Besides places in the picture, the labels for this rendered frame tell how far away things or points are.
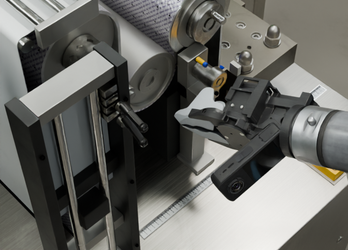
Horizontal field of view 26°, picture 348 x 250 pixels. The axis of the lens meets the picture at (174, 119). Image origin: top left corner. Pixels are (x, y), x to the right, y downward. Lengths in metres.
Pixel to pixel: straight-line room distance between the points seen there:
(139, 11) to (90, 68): 0.37
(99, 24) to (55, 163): 0.22
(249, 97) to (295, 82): 0.68
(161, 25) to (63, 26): 0.30
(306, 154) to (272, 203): 0.54
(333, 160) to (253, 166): 0.11
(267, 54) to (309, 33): 1.55
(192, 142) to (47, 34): 0.53
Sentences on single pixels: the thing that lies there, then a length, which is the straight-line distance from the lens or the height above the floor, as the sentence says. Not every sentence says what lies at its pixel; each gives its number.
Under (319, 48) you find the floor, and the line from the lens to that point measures 3.06.
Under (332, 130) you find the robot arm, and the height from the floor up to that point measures 1.43.
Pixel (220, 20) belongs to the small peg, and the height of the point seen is 1.27.
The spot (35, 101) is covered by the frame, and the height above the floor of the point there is 1.44.
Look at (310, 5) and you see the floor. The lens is 3.23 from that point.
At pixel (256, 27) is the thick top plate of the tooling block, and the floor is 1.03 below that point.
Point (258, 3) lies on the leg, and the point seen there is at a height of 0.46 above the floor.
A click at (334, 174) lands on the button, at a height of 0.92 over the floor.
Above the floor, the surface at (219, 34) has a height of 1.17.
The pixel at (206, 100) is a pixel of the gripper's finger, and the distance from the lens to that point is 1.07.
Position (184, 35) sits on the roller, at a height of 1.24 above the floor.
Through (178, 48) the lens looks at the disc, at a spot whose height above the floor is 1.21.
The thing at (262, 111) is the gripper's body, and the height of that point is 1.37.
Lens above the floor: 2.15
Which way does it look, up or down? 51 degrees down
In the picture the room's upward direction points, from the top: straight up
